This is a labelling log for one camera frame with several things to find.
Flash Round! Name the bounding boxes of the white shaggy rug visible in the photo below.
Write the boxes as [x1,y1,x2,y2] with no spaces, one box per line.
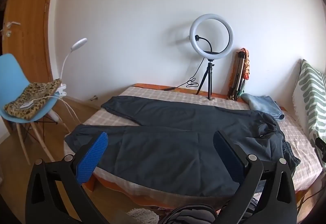
[126,208,160,224]

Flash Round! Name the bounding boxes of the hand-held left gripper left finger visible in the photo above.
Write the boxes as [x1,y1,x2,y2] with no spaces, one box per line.
[25,130,110,224]

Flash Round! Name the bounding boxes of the folded light blue jeans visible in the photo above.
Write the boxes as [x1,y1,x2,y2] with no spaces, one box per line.
[241,93,285,120]

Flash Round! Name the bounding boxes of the light blue chair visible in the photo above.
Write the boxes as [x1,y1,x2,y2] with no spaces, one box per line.
[0,54,70,166]

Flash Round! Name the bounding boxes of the white green leaf cushion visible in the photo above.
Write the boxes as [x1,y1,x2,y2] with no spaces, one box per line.
[292,59,326,153]

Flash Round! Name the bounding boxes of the white clip lamp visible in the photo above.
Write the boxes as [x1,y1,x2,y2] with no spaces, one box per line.
[52,38,88,133]

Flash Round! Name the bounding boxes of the leopard print cushion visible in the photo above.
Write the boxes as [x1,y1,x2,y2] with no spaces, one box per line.
[4,78,63,120]

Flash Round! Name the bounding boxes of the white ring light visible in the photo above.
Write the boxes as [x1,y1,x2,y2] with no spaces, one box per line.
[189,13,233,55]

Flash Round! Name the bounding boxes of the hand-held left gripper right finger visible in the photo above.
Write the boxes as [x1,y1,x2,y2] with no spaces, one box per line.
[213,129,299,224]

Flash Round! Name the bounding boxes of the wooden door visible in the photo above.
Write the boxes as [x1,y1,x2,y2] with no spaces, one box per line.
[0,0,60,143]

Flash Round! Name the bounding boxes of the folded grey tripod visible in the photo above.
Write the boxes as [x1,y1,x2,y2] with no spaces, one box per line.
[227,52,247,101]

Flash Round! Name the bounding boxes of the silver door handle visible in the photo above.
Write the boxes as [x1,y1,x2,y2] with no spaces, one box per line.
[1,21,21,36]

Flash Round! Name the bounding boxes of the small black tripod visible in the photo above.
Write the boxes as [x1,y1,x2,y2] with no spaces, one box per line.
[196,59,216,100]

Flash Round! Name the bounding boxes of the dark grey pants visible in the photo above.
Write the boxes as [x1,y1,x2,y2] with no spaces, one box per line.
[65,95,301,197]

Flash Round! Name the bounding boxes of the black ring light cable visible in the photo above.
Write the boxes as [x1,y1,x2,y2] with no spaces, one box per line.
[164,57,205,91]

